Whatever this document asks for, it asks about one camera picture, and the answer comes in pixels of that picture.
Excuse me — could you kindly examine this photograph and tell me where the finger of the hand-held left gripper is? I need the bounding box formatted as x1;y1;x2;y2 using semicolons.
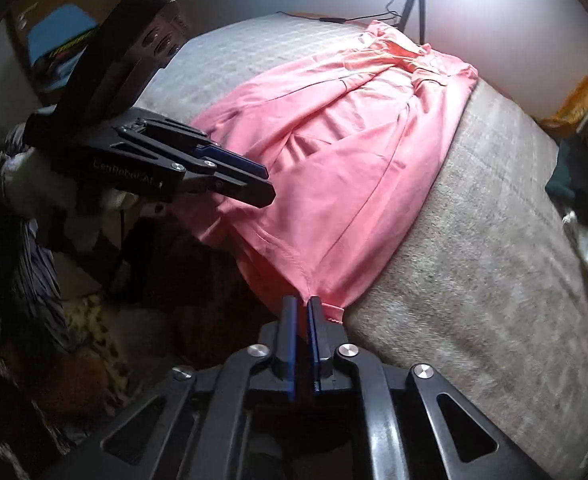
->
119;117;269;181
113;142;277;209

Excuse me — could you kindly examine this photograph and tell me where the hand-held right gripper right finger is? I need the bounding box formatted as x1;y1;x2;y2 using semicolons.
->
307;296;549;480

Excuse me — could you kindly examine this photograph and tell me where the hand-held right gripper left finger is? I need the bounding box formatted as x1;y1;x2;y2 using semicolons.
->
39;296;299;480

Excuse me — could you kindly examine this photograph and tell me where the pink t-shirt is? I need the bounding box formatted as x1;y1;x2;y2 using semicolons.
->
176;20;478;323

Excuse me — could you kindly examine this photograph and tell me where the person's left hand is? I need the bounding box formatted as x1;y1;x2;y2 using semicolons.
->
19;150;139;241

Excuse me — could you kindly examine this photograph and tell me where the blue box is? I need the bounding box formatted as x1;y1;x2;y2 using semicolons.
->
26;4;100;93

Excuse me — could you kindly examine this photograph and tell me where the leopard print cloth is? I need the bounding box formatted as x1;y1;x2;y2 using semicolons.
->
59;292;130;406

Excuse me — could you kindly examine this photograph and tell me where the dark striped cloth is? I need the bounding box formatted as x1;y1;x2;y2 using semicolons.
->
4;210;75;356

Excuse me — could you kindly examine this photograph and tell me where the orange patterned cloth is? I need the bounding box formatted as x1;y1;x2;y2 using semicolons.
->
538;57;588;136

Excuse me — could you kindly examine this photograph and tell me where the black ring light tripod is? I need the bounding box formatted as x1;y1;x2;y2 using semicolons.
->
398;0;427;43

